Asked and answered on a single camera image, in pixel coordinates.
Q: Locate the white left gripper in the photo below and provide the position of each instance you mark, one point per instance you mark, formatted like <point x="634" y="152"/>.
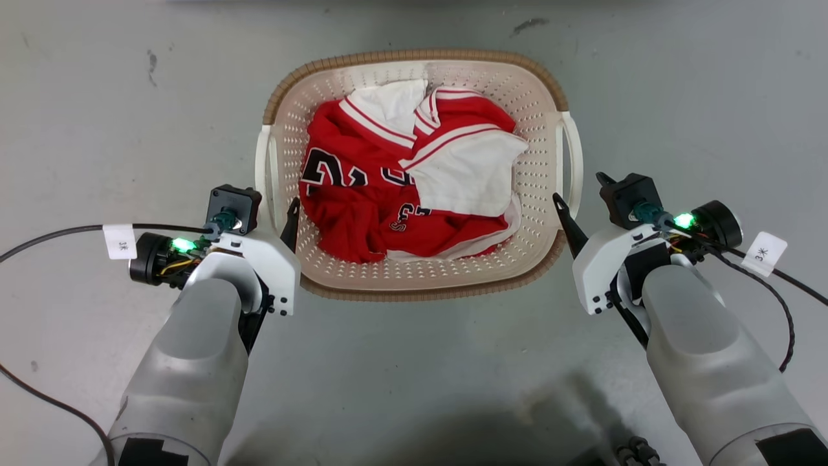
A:
<point x="275" y="262"/>

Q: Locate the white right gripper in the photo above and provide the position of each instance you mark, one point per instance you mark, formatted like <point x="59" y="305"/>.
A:
<point x="601" y="265"/>

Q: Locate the beige plastic laundry basket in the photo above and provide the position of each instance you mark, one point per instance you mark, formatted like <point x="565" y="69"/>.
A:
<point x="537" y="168"/>

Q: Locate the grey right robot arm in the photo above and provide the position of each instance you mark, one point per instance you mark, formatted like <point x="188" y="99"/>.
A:
<point x="705" y="349"/>

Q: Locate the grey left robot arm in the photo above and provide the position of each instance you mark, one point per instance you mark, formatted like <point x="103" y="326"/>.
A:
<point x="187" y="362"/>

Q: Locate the red and white basketball jersey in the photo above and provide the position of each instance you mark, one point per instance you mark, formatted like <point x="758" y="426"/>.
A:
<point x="362" y="194"/>

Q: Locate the black right wrist cylinder module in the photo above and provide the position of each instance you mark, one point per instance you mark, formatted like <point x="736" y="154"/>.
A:
<point x="721" y="223"/>

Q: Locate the black wrist cylinder module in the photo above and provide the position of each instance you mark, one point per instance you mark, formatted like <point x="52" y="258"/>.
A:
<point x="721" y="223"/>
<point x="147" y="259"/>

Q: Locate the black left wrist cylinder module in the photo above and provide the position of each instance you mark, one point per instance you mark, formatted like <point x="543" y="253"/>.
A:
<point x="147" y="259"/>

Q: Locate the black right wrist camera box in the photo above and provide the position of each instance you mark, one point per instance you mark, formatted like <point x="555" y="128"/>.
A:
<point x="631" y="191"/>

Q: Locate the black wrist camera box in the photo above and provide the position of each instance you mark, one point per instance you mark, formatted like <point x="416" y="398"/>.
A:
<point x="233" y="197"/>
<point x="631" y="191"/>

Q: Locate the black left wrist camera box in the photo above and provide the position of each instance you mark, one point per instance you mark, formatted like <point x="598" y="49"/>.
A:
<point x="233" y="197"/>

